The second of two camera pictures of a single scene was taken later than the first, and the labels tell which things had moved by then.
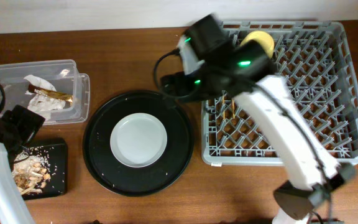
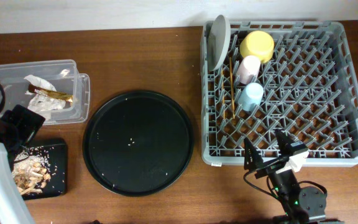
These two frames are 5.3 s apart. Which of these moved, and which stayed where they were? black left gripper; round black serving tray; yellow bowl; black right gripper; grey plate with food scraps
Moved: grey plate with food scraps; black right gripper
Stayed: round black serving tray; black left gripper; yellow bowl
